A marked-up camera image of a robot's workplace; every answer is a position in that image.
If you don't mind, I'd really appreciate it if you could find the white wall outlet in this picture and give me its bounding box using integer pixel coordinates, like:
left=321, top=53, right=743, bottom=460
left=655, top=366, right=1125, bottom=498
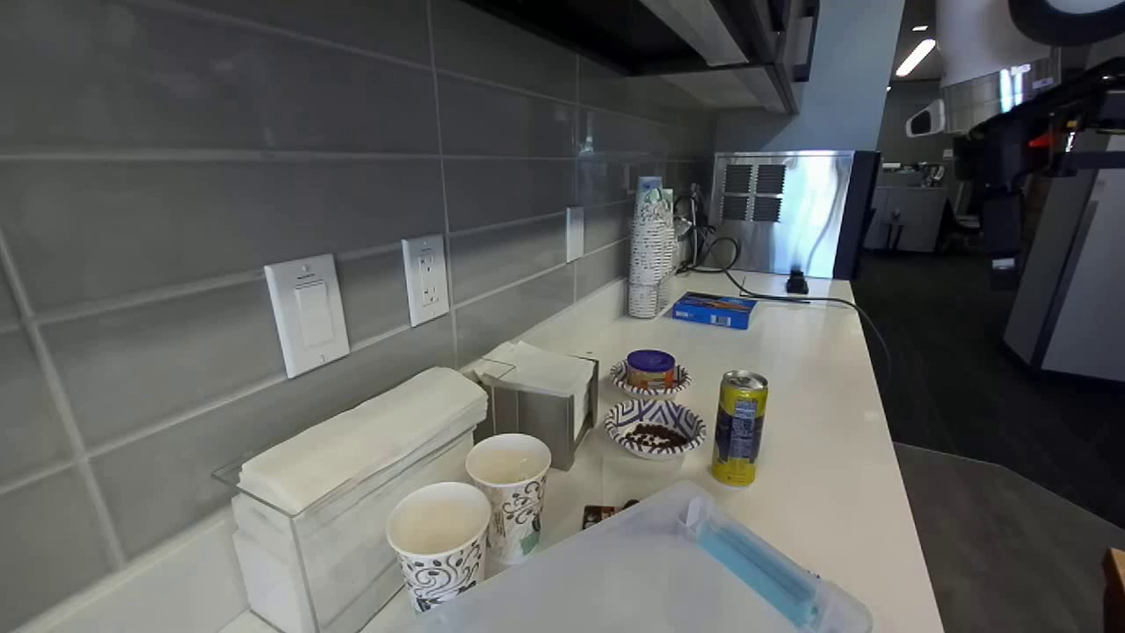
left=561, top=209, right=582, bottom=260
left=402, top=237, right=450, bottom=322

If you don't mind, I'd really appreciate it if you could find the stainless steel appliance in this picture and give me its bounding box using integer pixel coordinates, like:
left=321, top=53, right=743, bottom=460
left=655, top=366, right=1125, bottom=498
left=705, top=151, right=877, bottom=278

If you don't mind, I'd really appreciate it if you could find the patterned paper cup rear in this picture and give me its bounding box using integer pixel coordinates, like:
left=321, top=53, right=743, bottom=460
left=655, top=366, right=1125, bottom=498
left=465, top=432, right=553, bottom=571

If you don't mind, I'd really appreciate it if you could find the white light switch plate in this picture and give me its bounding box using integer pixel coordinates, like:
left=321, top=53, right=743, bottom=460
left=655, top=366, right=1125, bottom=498
left=263, top=254, right=349, bottom=376

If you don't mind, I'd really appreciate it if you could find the grey napkin dispenser box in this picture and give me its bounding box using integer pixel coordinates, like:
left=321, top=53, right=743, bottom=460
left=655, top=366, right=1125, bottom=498
left=471, top=342, right=598, bottom=470

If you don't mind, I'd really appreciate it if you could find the far white wall outlet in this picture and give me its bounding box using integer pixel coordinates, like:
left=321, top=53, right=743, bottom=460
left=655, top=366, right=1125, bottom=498
left=561, top=209, right=582, bottom=260

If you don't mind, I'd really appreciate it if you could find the patterned paper cup front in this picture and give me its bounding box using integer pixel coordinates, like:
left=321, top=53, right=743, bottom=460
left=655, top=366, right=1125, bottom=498
left=387, top=482, right=493, bottom=611

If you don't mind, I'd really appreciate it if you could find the patterned paper cup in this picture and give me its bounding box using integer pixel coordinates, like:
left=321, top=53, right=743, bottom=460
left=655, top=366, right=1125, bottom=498
left=465, top=432, right=553, bottom=571
left=387, top=482, right=493, bottom=611

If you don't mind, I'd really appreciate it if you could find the yellow blue drink can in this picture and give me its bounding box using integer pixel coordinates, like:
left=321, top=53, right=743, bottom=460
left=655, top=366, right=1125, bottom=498
left=711, top=369, right=768, bottom=484

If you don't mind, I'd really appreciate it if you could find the clear napkin holder with napkins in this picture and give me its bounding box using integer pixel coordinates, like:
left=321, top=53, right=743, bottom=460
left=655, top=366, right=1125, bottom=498
left=233, top=366, right=489, bottom=633

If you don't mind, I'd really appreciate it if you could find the blue flat box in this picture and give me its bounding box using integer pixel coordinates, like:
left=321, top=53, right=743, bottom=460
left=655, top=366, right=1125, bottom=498
left=672, top=293, right=752, bottom=332

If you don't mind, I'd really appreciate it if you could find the black power cable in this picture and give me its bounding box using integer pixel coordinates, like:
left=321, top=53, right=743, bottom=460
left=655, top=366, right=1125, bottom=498
left=692, top=228, right=861, bottom=311

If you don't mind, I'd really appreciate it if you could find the orange bowl with blue lid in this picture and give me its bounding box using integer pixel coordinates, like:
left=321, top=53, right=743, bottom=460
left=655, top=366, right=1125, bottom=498
left=614, top=348, right=685, bottom=395

